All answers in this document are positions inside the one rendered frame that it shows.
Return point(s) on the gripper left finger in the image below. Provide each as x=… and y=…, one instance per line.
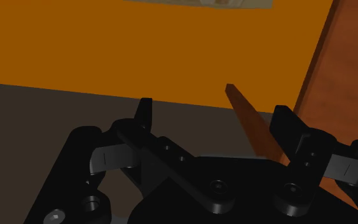
x=154, y=145

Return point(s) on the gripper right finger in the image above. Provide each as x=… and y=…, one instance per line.
x=293, y=133

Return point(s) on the brown wooden table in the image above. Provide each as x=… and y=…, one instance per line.
x=343, y=77

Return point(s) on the pale flat rectangular object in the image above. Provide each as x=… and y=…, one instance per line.
x=197, y=2

